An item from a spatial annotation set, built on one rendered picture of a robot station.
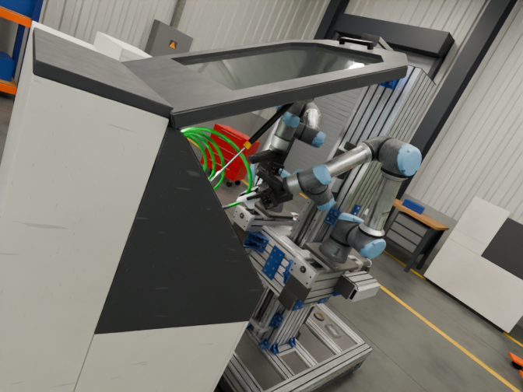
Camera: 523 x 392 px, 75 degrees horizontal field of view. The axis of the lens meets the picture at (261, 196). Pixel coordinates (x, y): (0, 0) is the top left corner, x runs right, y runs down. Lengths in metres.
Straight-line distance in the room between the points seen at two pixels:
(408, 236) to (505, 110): 2.86
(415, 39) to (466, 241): 4.08
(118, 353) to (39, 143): 0.72
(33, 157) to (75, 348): 0.60
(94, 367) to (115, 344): 0.10
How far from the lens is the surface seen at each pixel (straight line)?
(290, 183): 1.23
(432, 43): 7.78
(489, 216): 6.04
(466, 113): 7.49
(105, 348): 1.24
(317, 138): 1.55
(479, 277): 6.09
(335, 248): 1.70
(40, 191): 0.89
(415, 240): 6.02
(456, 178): 7.25
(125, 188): 0.90
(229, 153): 5.61
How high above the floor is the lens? 1.61
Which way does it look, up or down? 16 degrees down
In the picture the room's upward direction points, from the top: 25 degrees clockwise
